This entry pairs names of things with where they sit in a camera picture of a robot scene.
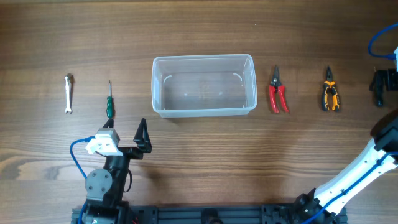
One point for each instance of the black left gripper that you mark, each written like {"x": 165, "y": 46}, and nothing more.
{"x": 142, "y": 138}

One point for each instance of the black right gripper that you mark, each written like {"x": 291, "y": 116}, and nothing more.
{"x": 392, "y": 76}

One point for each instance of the red black screwdriver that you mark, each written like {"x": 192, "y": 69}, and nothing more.
{"x": 378, "y": 88}

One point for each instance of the orange black pliers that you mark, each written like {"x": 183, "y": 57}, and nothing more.
{"x": 329, "y": 88}

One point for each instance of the red handled cutting pliers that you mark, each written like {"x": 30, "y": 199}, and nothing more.
{"x": 277, "y": 88}

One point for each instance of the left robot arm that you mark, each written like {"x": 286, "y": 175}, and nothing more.
{"x": 105, "y": 187}

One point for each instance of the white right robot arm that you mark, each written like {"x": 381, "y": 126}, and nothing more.
{"x": 323, "y": 204}

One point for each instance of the clear plastic container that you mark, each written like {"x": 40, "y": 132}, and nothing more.
{"x": 203, "y": 85}

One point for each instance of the small silver wrench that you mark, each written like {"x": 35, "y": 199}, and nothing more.
{"x": 68, "y": 90}

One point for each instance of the green handled screwdriver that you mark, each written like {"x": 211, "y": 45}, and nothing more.
{"x": 110, "y": 104}

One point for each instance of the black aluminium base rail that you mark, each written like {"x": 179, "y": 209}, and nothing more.
{"x": 264, "y": 214}

